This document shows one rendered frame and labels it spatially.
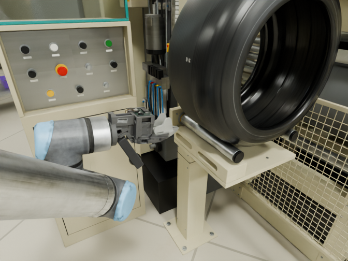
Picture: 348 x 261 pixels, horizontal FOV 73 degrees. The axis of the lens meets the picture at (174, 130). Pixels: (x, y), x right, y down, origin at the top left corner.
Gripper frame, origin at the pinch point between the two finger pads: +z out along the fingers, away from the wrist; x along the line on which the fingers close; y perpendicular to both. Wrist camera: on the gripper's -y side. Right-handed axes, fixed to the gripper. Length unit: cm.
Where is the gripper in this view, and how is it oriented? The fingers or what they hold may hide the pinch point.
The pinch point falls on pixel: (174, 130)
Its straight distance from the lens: 71.5
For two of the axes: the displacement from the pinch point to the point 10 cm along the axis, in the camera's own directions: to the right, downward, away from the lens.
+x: -4.9, -4.2, 7.7
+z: 8.7, -1.2, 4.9
